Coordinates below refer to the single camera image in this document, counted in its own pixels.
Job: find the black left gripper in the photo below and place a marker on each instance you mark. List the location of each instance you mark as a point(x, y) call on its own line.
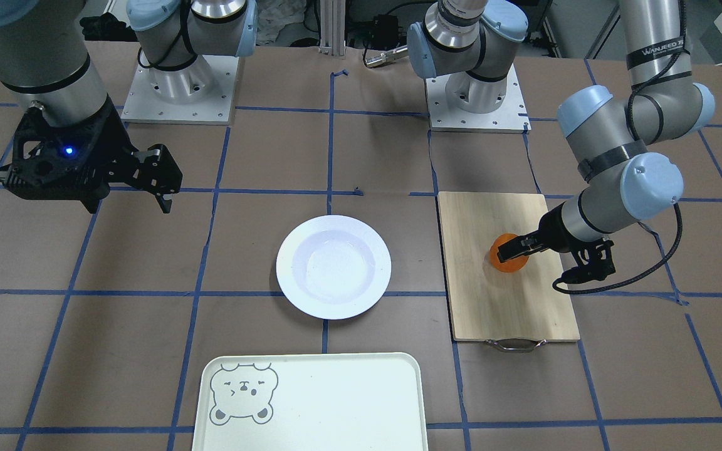
point(556, 230)

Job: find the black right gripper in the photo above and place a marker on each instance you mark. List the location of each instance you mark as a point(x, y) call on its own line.
point(112, 145)

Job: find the orange fruit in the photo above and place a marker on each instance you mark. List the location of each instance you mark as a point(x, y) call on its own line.
point(510, 266)

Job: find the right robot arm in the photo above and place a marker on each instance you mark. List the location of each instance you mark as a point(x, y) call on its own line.
point(45, 63)

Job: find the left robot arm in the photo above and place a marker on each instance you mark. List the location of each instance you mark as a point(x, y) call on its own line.
point(475, 42)

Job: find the white tray with bear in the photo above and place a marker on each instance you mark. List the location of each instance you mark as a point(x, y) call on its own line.
point(346, 401)

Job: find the wooden cutting board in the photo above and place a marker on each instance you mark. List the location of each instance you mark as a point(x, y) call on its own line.
point(512, 311)

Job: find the white round plate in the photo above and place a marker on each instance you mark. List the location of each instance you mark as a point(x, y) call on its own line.
point(333, 267)

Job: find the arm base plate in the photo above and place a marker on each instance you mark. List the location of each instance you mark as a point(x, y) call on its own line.
point(459, 103)
point(201, 94)

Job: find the aluminium frame post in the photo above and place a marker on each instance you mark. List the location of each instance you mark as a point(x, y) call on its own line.
point(332, 16)

